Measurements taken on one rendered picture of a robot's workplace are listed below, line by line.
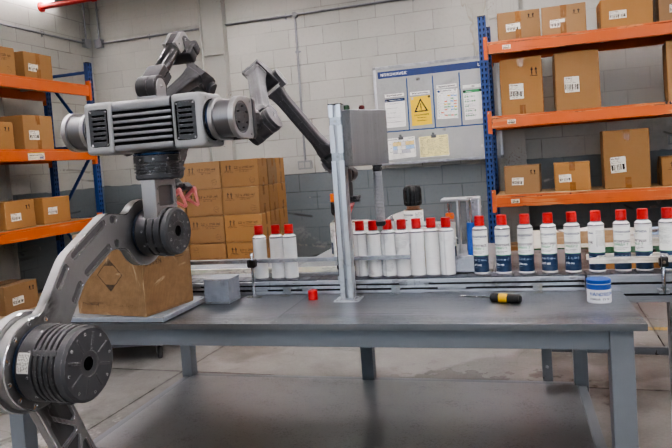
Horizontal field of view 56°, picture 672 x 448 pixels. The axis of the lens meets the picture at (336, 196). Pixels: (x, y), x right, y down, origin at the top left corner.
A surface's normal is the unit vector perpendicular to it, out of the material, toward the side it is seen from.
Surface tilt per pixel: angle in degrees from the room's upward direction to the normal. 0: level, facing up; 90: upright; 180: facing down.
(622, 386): 90
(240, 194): 89
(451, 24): 90
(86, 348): 90
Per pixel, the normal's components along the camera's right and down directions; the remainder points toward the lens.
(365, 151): 0.64, 0.00
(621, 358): -0.26, 0.07
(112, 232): 0.95, -0.05
